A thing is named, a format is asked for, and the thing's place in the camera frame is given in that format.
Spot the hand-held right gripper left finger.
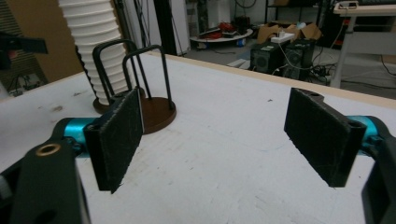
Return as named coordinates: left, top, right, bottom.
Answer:
left=64, top=88, right=145, bottom=194

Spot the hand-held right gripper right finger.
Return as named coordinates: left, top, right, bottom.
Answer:
left=283, top=87, right=379, bottom=189

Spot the black wire cup holder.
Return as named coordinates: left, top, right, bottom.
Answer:
left=92, top=38, right=177, bottom=135

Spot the stack of white paper cups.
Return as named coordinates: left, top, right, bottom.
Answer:
left=58, top=0, right=136, bottom=105

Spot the brown board panel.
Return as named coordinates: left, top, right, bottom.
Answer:
left=5, top=0, right=86, bottom=84

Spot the black computer tower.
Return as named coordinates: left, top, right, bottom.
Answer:
left=249, top=41, right=286, bottom=75
left=282, top=38, right=316, bottom=80

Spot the white foam mat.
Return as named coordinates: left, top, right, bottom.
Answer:
left=0, top=54, right=396, bottom=224

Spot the white desk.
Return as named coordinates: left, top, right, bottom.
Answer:
left=329, top=0, right=396, bottom=90

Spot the open cardboard box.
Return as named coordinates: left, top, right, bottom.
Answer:
left=256, top=21, right=323, bottom=45

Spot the white power strip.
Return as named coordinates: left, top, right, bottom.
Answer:
left=269, top=31, right=295, bottom=44

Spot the round white platform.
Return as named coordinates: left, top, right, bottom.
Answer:
left=189, top=28, right=254, bottom=49

